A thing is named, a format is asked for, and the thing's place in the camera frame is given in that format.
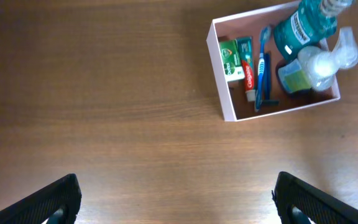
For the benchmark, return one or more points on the clear blue spray bottle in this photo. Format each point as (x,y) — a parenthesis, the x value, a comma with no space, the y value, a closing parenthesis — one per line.
(315,68)

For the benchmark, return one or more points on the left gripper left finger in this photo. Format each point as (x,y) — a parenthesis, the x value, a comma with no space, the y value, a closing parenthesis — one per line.
(58,202)

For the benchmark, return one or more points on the blue white toothbrush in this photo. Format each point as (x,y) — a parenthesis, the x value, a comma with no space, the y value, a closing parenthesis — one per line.
(265,35)

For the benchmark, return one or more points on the blue disposable razor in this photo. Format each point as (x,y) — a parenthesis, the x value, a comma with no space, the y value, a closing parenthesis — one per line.
(267,83)

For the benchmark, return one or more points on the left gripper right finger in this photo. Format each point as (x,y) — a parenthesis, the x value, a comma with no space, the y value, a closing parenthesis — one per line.
(299,202)

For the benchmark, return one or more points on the green red toothpaste tube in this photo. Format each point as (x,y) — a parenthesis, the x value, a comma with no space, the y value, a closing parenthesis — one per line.
(244,46)

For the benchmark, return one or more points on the green soap packet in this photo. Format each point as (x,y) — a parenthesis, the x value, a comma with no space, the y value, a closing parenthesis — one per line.
(231,61)

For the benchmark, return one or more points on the teal mouthwash bottle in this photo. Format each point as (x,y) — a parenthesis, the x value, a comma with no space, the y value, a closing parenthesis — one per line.
(313,21)

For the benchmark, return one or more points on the white cardboard box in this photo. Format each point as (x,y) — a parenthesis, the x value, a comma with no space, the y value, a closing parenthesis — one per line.
(232,96)

